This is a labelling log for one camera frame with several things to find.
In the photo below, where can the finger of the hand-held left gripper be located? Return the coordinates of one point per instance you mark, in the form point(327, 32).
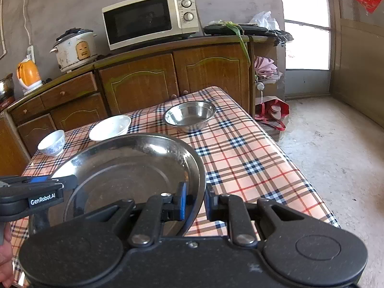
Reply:
point(69, 182)

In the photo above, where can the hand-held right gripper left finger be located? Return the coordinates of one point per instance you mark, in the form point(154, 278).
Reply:
point(181, 204)

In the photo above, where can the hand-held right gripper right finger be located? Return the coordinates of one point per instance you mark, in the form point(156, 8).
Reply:
point(210, 207)

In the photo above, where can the small blue patterned bowl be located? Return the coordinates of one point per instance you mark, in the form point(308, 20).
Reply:
point(51, 142)

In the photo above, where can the large steel plate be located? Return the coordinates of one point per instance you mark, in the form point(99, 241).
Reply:
point(126, 156)

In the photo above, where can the large white ceramic bowl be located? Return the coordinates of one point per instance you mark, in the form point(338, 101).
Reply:
point(109, 126)

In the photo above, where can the steel bowl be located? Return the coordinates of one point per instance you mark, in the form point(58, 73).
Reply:
point(189, 114)

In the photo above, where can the person's left hand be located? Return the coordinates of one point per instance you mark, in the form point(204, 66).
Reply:
point(6, 264)

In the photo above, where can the small wooden cabinet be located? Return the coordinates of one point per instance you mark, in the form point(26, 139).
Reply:
point(9, 147)

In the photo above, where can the plaid tablecloth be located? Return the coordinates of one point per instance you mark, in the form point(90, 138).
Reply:
point(240, 156)

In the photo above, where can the red induction cooker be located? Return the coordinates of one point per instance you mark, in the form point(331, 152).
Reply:
point(6, 104)

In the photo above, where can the red bag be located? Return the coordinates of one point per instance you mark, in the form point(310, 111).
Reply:
point(261, 108)

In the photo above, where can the steel cooking pot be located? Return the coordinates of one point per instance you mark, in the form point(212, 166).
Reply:
point(6, 87)

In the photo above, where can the orange electric kettle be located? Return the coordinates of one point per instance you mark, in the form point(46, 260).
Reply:
point(28, 73)

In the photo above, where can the long wooden cabinet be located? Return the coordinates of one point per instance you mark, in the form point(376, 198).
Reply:
point(138, 84)

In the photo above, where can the white rice cooker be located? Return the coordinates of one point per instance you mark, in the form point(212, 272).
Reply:
point(72, 51)

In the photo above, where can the pink cloth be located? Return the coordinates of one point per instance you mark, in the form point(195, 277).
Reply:
point(265, 67)

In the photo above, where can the grey glazed door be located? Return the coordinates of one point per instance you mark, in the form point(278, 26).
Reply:
point(306, 81)

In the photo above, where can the green leaf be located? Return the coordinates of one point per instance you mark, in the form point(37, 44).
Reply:
point(243, 46)

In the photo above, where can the brown side cupboard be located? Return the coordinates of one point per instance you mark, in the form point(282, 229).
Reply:
point(267, 48)

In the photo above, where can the black flat tray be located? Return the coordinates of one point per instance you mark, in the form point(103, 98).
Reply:
point(222, 30)

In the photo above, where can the cream microwave oven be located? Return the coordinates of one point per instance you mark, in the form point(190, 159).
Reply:
point(138, 18)

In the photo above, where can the dark cloth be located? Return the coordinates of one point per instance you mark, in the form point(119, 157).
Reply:
point(282, 36)

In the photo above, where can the white plastic bag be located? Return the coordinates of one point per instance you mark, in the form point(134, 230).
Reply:
point(264, 21)

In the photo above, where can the white wall power strip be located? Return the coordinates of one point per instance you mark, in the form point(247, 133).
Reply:
point(30, 52)

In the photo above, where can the white wall pipe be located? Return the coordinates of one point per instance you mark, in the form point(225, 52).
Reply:
point(3, 51)

